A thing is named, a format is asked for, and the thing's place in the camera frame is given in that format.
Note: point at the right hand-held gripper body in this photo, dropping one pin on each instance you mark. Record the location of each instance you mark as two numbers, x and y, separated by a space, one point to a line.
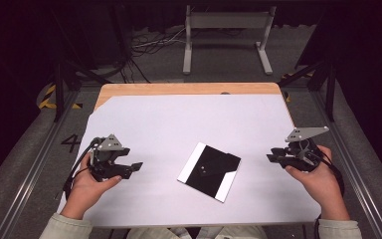
301 156

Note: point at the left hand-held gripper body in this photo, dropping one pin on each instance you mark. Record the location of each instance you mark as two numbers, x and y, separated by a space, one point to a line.
104 166

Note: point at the person's left hand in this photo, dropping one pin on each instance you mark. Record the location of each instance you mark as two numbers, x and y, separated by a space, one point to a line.
86 191

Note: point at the person's right hand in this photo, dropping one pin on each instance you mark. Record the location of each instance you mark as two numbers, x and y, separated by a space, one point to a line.
325 189

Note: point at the white table mat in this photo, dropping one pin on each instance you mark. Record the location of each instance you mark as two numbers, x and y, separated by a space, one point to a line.
179 126

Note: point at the black stand legs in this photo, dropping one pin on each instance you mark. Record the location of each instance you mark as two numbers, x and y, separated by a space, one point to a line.
330 89
59 89

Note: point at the yellow black hazard tape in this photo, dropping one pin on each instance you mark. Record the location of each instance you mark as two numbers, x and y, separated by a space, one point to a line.
48 96

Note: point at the person's pale jacket front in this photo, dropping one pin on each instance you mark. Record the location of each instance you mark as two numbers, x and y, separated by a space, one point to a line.
212 233

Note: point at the grey metal stand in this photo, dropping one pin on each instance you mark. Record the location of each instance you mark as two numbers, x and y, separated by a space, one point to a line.
227 20

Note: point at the aluminium floor rail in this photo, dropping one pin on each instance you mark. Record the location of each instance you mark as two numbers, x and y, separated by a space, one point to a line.
354 176
30 179

